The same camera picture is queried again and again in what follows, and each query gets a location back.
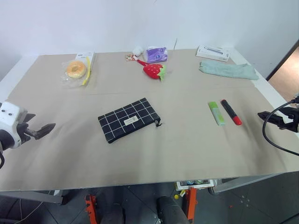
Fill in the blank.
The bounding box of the small white cardboard box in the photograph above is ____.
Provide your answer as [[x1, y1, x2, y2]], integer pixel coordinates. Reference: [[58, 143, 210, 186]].
[[75, 51, 95, 72]]

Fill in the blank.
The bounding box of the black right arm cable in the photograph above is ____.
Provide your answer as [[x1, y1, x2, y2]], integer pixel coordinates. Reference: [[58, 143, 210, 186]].
[[262, 99, 299, 156]]

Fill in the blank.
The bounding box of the purple tissue pack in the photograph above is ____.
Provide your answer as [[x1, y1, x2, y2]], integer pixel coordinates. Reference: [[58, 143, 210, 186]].
[[146, 46, 169, 63]]

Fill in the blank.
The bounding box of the black white-checked pencil case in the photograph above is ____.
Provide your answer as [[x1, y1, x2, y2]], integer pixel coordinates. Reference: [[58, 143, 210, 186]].
[[97, 97, 164, 144]]

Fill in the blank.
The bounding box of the pale green folded towel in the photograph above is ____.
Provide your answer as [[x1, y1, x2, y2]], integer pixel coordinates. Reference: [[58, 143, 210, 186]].
[[199, 59, 259, 81]]

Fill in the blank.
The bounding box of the grey metal table frame bar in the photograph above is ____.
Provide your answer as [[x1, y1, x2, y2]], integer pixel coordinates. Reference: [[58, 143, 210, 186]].
[[0, 190, 64, 205], [208, 171, 299, 194]]

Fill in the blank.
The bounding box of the white tray with cans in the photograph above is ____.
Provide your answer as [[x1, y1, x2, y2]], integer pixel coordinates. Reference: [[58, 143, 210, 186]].
[[176, 179, 214, 190]]

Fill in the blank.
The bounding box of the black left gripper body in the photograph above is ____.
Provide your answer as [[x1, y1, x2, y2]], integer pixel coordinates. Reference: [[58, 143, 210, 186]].
[[15, 122, 33, 144]]

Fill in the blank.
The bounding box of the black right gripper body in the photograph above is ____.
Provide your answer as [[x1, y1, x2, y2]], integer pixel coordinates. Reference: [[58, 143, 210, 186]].
[[279, 106, 299, 133]]

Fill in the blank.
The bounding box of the dark rounded shape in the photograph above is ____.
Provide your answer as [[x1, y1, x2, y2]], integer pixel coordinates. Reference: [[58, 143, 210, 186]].
[[156, 196, 188, 224], [99, 203, 124, 224]]

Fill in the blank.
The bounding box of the bagel in clear plastic bag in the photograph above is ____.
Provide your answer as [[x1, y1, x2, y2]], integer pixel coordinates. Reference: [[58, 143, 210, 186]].
[[61, 58, 91, 89]]

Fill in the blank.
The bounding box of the brown wooden door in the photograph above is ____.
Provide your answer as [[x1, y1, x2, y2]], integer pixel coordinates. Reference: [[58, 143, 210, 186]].
[[266, 38, 299, 103]]

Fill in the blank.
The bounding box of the flat white product box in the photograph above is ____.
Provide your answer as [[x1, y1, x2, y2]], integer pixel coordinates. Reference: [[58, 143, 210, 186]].
[[195, 45, 230, 63]]

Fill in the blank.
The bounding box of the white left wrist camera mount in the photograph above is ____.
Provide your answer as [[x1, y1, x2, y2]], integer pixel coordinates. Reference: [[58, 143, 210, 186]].
[[0, 100, 28, 149]]

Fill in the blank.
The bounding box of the beige paper table cover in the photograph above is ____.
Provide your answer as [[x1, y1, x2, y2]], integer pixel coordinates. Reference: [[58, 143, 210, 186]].
[[0, 48, 299, 191]]

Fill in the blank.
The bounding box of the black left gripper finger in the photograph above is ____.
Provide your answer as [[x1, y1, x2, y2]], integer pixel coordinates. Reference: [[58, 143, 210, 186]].
[[20, 112, 36, 124], [25, 123, 56, 140]]

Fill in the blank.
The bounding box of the green highlighter pen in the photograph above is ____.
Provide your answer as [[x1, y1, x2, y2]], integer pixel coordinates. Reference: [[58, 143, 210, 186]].
[[208, 101, 227, 127]]

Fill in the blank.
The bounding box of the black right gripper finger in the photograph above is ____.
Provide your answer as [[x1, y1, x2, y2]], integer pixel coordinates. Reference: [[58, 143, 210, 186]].
[[257, 111, 284, 125]]

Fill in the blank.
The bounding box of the orange metal stand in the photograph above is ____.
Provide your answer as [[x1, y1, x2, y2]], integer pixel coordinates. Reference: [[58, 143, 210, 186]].
[[84, 194, 97, 224], [185, 186, 198, 224]]

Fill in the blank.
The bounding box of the black marker with red cap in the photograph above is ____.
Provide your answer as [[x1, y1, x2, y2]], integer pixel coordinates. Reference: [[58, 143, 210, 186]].
[[220, 99, 243, 126]]

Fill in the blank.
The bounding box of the red strawberry plush toy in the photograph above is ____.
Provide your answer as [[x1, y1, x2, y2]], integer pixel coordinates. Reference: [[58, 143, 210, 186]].
[[137, 59, 167, 82]]

